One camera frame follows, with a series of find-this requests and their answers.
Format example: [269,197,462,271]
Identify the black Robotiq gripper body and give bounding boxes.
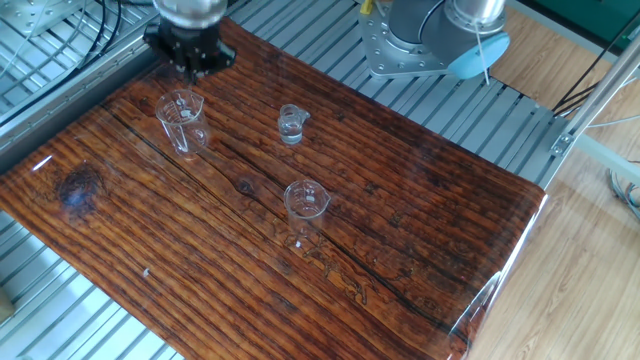
[160,22,224,69]

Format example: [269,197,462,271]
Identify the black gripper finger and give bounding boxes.
[192,43,237,84]
[143,24,194,84]

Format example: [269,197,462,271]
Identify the silver wrist coupling flange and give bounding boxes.
[152,0,229,30]

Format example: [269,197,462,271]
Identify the tall clear glass beaker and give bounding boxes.
[154,88,211,161]

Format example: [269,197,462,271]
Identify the small glass reagent bottle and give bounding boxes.
[277,103,304,146]

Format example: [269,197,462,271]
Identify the silver perforated metal plate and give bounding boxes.
[0,0,89,37]

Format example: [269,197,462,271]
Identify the small clear glass beaker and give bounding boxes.
[283,178,332,239]

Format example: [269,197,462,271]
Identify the glossy wood-pattern mat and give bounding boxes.
[0,17,547,360]

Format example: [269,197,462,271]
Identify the white zip tie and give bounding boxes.
[472,22,491,86]

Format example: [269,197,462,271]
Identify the black cable bundle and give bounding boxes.
[0,0,124,129]

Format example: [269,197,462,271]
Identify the grey metal table rail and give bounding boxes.
[0,39,161,176]

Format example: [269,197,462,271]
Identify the black floor cables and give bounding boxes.
[552,9,640,119]

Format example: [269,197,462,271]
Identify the aluminium frame post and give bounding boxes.
[549,29,640,157]

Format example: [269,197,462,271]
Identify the pale frame crossbar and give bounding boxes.
[574,133,640,187]

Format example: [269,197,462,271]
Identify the coloured wire bundle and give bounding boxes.
[606,167,640,221]

